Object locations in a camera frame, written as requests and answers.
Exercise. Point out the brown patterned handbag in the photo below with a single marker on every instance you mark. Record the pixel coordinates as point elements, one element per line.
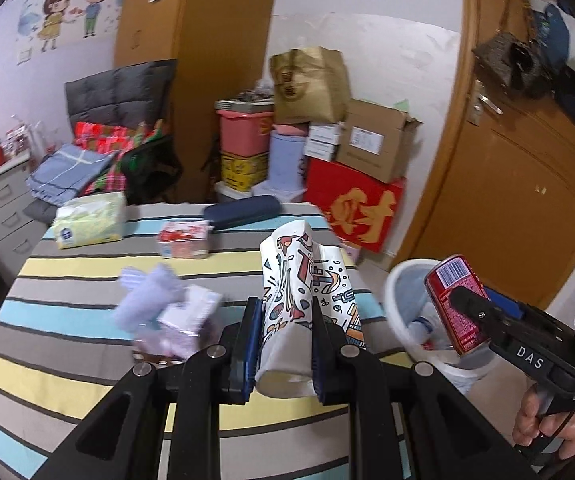
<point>507,60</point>

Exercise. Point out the grey drawer nightstand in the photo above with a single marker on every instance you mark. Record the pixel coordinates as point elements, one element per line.
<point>2,210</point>

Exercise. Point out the blue and white hanging bag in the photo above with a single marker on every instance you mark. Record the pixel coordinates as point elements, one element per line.
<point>567,35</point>

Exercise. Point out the white light switch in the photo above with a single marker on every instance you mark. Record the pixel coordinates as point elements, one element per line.
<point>24,56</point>

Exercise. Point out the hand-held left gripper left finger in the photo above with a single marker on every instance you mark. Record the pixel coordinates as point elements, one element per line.
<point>249,345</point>

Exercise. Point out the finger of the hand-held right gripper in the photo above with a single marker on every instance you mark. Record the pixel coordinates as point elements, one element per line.
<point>505,305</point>
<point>472,305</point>

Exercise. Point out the red drink can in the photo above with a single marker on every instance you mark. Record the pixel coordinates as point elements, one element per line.
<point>460,310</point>

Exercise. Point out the blue checked folded cloth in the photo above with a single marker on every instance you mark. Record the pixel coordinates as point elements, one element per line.
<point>67,170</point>

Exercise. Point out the black and green bag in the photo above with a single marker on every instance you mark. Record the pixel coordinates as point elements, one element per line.
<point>152,170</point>

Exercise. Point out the brown paper bag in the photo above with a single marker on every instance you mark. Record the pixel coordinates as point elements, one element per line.
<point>307,85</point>

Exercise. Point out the yellow patterned box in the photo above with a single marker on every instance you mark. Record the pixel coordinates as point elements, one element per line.
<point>243,170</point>

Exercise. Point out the lavender round box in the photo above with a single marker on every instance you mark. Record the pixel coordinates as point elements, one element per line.
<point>287,160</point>

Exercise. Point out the small white box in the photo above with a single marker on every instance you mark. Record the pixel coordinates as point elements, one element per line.
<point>320,150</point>
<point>323,133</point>

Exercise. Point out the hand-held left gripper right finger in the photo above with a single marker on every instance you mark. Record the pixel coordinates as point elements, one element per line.
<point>318,350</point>

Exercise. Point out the pink storage box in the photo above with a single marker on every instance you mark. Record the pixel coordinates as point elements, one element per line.
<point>242,132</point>

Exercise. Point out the cartoon couple wall sticker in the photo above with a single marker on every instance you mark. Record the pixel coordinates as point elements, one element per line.
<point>67,15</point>

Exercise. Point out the lavender bubble wrap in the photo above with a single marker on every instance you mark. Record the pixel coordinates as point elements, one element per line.
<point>145,297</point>

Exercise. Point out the grey padded chair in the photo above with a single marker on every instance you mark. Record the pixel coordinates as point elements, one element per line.
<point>117,90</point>

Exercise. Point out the wooden wardrobe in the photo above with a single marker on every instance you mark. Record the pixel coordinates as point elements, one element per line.
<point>202,60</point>

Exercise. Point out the green tissue pack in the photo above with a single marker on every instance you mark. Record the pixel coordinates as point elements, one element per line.
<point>87,220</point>

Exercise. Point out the wooden door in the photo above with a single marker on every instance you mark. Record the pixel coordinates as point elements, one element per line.
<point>507,200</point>

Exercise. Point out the white storage box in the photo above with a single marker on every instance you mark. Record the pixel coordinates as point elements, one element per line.
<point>232,194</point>

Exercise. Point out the striped table cloth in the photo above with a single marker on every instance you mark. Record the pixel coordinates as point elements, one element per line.
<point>67,360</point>

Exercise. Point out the person's right hand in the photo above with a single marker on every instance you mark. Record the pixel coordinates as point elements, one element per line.
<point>542,420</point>

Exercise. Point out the navy glasses case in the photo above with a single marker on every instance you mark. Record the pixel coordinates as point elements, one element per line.
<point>242,210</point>

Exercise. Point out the patterned paper cup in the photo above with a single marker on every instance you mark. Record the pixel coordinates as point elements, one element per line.
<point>287,290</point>

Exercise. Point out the white square box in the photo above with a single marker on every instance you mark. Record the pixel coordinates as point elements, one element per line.
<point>280,195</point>

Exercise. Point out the red plaid cloth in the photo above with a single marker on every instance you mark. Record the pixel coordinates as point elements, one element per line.
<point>102,137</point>

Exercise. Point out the strawberry milk carton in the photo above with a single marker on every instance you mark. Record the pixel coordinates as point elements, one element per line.
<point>185,240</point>

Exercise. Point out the red gift box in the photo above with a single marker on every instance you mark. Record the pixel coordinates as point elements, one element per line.
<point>357,205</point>

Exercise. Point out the open cardboard box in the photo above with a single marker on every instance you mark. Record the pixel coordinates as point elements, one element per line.
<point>372,145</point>

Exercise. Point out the white round trash bin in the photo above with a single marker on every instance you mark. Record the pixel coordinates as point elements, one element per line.
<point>467,370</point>

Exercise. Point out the grey tray of clutter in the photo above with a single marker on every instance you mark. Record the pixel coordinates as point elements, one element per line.
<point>245,100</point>

